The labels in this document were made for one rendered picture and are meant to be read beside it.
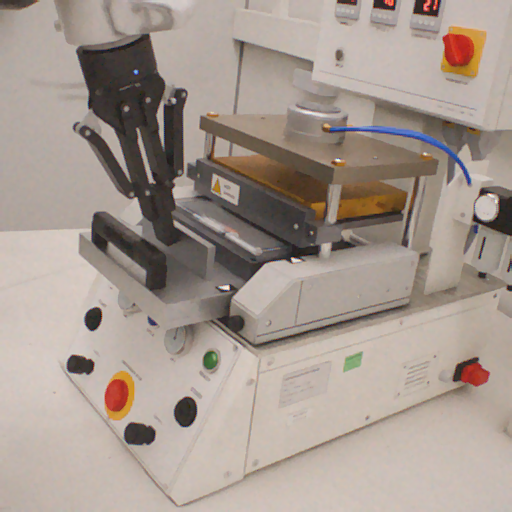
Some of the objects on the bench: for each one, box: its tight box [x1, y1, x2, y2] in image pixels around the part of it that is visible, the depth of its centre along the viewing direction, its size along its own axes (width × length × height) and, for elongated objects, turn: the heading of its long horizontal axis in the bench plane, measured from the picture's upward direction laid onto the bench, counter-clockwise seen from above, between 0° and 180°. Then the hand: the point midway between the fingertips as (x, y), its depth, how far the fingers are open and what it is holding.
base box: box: [58, 271, 502, 506], centre depth 96 cm, size 54×38×17 cm
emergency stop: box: [104, 379, 129, 412], centre depth 83 cm, size 2×4×4 cm, turn 21°
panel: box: [61, 276, 243, 496], centre depth 83 cm, size 2×30×19 cm, turn 21°
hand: (160, 214), depth 77 cm, fingers closed, pressing on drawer
